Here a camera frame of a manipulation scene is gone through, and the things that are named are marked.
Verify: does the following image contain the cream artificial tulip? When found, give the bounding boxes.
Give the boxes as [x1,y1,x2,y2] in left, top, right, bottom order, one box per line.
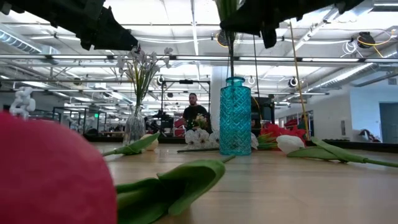
[101,132,161,157]

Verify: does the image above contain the red artificial tulip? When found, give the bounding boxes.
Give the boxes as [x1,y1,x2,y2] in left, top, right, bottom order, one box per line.
[0,111,236,224]

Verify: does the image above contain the teal patterned glass vase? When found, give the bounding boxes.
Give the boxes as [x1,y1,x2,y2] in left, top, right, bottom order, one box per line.
[219,76,252,156]

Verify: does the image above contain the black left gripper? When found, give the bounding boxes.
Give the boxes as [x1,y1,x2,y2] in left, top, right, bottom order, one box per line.
[79,6,140,52]

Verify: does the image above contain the black metal table frame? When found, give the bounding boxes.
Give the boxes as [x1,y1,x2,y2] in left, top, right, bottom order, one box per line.
[82,135,398,154]

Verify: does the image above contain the white artificial tulip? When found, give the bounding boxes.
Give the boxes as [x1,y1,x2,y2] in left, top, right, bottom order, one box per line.
[275,134,398,169]

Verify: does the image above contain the mixed flower bouquet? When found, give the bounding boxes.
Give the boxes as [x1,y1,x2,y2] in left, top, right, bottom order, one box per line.
[186,113,210,131]

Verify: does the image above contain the red blossom flower bunch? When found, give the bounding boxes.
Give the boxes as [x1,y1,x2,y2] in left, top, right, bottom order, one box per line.
[177,123,308,154]
[216,0,242,82]

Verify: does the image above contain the clear glass vase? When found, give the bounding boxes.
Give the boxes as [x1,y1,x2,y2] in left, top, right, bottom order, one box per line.
[123,104,147,146]

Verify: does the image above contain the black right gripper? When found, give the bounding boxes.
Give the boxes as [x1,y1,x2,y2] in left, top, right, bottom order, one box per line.
[219,0,312,50]

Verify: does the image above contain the white blossom flower bunch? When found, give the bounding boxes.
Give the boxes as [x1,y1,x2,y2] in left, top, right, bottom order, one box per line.
[184,128,259,149]
[115,45,174,144]

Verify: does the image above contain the person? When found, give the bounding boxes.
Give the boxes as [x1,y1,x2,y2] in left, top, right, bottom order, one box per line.
[182,92,214,134]

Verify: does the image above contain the black metal rig frame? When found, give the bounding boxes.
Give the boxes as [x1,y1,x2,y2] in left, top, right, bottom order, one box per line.
[160,79,211,139]

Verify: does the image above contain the black monitor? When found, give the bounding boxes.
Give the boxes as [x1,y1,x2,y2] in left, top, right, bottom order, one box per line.
[251,96,276,131]

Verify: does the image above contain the yellow cable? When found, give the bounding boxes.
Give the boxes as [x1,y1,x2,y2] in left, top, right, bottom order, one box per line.
[288,20,311,140]

